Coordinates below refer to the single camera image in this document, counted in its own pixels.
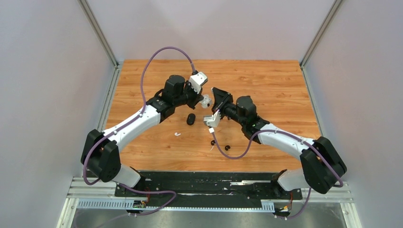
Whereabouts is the aluminium frame rail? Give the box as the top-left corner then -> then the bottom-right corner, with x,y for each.
55,177 -> 363,228

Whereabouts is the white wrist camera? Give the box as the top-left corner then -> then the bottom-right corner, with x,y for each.
189,72 -> 208,94
203,110 -> 221,133

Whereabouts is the aluminium corner post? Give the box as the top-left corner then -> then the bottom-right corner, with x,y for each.
299,0 -> 344,69
78,0 -> 119,68

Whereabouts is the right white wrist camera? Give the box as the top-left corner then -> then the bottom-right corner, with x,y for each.
203,110 -> 221,133

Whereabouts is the black earbud charging case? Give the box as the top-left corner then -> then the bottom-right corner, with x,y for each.
186,113 -> 196,125

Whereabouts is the right aluminium corner post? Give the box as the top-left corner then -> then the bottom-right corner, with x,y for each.
299,0 -> 344,69

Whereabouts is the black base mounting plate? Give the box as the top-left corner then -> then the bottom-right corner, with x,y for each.
134,171 -> 303,208

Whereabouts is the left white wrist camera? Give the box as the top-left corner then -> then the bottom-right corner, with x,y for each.
189,72 -> 208,94

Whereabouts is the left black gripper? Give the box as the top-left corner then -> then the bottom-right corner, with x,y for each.
173,80 -> 203,109

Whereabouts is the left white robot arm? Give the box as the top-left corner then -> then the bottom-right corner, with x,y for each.
81,72 -> 208,196

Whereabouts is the white earbud charging case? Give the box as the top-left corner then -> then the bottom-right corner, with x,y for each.
200,95 -> 212,109

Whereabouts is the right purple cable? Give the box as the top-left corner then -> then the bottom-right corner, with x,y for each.
210,129 -> 345,220

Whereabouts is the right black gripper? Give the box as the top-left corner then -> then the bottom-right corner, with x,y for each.
211,88 -> 245,127

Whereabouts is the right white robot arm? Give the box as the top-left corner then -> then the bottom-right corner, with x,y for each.
204,87 -> 347,199

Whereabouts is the left aluminium corner post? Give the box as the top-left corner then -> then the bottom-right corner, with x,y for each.
78,0 -> 119,68

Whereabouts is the white slotted cable duct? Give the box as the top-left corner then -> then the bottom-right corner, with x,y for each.
77,199 -> 275,213

